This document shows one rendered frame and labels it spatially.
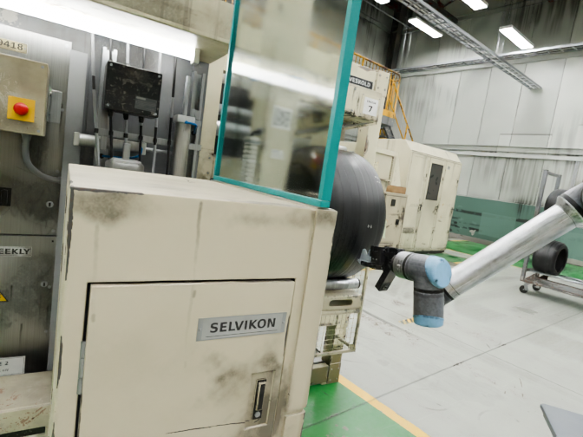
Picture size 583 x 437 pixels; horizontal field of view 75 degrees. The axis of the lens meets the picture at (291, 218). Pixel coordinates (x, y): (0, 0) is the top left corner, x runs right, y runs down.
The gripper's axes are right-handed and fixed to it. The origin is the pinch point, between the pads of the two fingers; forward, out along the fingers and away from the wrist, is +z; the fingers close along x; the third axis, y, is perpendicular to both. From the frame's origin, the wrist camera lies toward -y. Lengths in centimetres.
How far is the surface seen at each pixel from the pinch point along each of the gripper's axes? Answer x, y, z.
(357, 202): 6.9, 22.2, -3.8
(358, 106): -22, 71, 35
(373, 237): -2.6, 9.9, -3.2
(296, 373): 61, -12, -55
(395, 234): -388, -4, 355
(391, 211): -368, 35, 347
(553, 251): -530, -9, 174
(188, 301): 82, 3, -57
